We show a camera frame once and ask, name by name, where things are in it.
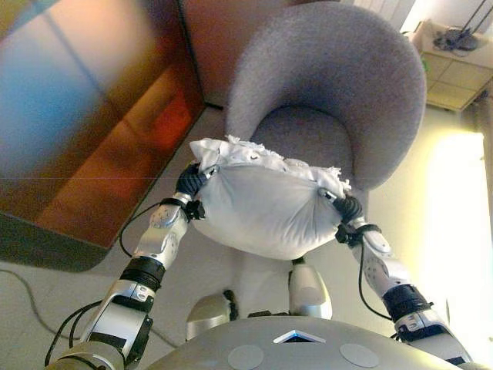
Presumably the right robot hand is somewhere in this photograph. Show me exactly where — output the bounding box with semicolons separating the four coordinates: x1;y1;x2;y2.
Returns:
317;187;363;224

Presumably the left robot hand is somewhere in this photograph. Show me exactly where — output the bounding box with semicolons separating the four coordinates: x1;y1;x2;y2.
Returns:
175;163;220;201

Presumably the white fringed cushion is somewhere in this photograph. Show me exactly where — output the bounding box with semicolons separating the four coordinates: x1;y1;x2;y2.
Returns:
188;133;354;261

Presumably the glossy dark wood table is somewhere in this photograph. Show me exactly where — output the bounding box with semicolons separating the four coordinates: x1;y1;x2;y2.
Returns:
0;0;224;273

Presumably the grey fabric armchair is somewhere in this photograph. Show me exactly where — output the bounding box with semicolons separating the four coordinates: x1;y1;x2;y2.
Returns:
224;2;428;193

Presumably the grey robot torso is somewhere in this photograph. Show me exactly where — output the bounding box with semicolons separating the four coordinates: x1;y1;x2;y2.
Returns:
146;315;475;370

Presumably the beige nightstand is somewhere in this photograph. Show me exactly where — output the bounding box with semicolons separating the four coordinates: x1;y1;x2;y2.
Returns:
400;18;493;113

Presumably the white radiator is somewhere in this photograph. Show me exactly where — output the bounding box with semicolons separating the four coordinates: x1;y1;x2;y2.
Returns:
352;0;411;32

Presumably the black lamp base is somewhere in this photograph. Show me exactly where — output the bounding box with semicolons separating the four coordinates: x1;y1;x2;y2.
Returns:
433;0;488;51

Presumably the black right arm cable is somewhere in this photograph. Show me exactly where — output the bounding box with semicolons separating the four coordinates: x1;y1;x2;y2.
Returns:
357;242;394;321

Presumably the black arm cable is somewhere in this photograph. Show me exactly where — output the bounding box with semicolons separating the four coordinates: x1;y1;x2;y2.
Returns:
44;200;176;367
357;242;394;321

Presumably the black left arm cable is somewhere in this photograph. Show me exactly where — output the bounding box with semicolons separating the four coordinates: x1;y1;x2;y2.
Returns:
44;200;176;367

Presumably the black floor cable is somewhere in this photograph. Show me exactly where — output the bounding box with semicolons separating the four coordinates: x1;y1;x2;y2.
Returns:
0;269;182;348

